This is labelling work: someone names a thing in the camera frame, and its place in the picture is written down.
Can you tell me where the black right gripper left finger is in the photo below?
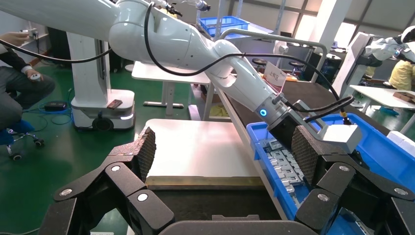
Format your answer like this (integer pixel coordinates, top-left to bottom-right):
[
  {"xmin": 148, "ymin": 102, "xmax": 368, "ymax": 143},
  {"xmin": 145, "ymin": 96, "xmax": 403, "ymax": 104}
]
[{"xmin": 39, "ymin": 126, "xmax": 176, "ymax": 235}]

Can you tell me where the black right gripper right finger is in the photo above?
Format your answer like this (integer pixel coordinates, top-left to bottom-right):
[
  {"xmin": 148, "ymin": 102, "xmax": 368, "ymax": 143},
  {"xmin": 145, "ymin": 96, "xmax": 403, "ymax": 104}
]
[{"xmin": 291, "ymin": 124, "xmax": 415, "ymax": 235}]

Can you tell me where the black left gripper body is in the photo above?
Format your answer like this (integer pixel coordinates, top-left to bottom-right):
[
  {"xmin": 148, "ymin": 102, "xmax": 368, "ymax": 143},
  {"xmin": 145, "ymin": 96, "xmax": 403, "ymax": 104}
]
[{"xmin": 268, "ymin": 114, "xmax": 304, "ymax": 152}]

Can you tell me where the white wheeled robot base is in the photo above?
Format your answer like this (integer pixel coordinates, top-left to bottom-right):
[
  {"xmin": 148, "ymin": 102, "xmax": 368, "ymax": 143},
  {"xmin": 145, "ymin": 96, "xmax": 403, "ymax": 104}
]
[{"xmin": 66, "ymin": 30, "xmax": 136, "ymax": 131}]

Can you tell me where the grey stacked clip part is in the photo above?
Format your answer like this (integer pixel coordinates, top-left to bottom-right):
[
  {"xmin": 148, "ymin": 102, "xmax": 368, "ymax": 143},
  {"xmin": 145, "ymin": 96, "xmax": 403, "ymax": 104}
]
[{"xmin": 261, "ymin": 139, "xmax": 283, "ymax": 152}]

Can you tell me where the long thin metal strip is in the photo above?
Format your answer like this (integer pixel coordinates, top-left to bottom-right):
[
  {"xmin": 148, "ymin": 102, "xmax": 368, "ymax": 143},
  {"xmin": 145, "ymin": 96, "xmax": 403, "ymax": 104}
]
[{"xmin": 266, "ymin": 152, "xmax": 296, "ymax": 205}]

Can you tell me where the large blue plastic bin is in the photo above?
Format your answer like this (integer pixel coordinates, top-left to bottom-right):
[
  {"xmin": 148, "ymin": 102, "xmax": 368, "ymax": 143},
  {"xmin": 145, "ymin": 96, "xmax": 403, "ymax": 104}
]
[{"xmin": 246, "ymin": 113, "xmax": 415, "ymax": 235}]

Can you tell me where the acrylic sign with red print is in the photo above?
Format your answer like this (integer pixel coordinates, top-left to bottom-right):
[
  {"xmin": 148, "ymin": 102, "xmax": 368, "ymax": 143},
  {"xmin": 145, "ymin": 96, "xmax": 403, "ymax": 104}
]
[{"xmin": 262, "ymin": 61, "xmax": 288, "ymax": 95}]

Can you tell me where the yellow bag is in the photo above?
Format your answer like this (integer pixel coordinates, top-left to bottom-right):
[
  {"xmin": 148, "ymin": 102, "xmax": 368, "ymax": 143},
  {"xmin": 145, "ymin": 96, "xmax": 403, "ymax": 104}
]
[{"xmin": 209, "ymin": 105, "xmax": 229, "ymax": 118}]

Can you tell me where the white foam block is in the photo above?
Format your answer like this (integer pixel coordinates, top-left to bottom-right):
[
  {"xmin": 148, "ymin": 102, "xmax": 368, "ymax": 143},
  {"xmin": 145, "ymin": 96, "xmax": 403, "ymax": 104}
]
[{"xmin": 387, "ymin": 131, "xmax": 415, "ymax": 157}]

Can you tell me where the white table with cardboard box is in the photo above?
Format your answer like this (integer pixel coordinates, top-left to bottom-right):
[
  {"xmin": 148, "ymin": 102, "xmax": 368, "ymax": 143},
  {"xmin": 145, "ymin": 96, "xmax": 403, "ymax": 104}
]
[{"xmin": 350, "ymin": 85, "xmax": 415, "ymax": 113}]

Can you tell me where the grey tubular railing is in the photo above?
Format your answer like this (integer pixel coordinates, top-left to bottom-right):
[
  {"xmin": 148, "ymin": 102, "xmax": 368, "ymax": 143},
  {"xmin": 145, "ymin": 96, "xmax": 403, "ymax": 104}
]
[{"xmin": 219, "ymin": 28, "xmax": 328, "ymax": 83}]

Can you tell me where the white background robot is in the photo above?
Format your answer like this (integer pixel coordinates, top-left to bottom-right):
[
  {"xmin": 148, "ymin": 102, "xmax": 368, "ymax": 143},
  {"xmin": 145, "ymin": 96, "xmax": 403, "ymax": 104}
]
[{"xmin": 332, "ymin": 25, "xmax": 415, "ymax": 98}]

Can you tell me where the black box on floor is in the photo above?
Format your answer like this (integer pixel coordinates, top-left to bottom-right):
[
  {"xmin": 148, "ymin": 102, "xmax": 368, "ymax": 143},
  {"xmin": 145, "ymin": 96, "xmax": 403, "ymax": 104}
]
[{"xmin": 44, "ymin": 101, "xmax": 68, "ymax": 112}]

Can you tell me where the open cardboard box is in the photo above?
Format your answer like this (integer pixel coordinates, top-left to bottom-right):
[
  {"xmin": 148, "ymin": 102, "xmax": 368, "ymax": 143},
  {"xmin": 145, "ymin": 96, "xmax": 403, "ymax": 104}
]
[{"xmin": 392, "ymin": 92, "xmax": 415, "ymax": 104}]

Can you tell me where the white desk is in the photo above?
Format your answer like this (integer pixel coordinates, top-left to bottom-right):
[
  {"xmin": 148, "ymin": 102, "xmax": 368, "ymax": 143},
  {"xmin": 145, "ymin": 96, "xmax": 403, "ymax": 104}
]
[{"xmin": 131, "ymin": 61, "xmax": 211, "ymax": 118}]

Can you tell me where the blue wheeled stool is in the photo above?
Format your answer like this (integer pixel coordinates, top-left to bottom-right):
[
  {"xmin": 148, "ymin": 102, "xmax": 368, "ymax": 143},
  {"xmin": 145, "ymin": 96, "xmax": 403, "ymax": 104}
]
[{"xmin": 0, "ymin": 120, "xmax": 45, "ymax": 162}]

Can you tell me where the person in yellow gown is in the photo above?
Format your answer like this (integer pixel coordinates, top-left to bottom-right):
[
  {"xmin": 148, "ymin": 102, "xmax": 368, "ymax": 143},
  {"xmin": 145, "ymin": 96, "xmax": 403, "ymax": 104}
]
[{"xmin": 388, "ymin": 60, "xmax": 415, "ymax": 92}]

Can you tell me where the small blue plastic bin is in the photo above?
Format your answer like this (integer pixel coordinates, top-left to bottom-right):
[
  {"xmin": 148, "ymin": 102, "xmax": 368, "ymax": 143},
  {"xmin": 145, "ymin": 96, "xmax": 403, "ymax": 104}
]
[{"xmin": 198, "ymin": 16, "xmax": 250, "ymax": 38}]

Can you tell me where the seated person in dark clothes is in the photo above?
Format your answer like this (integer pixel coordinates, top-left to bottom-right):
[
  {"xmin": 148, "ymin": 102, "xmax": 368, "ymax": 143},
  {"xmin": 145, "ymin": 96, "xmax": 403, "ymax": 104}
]
[{"xmin": 0, "ymin": 30, "xmax": 56, "ymax": 130}]

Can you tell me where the black container with brass frame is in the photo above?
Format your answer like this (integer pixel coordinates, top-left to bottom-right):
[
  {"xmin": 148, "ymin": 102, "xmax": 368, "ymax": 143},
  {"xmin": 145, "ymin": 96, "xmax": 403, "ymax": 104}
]
[{"xmin": 146, "ymin": 176, "xmax": 281, "ymax": 222}]

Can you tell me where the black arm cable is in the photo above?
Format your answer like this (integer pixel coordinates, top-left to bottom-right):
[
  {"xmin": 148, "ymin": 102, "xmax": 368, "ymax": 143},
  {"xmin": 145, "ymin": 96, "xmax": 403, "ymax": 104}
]
[
  {"xmin": 143, "ymin": 1, "xmax": 356, "ymax": 125},
  {"xmin": 0, "ymin": 39, "xmax": 113, "ymax": 65}
]

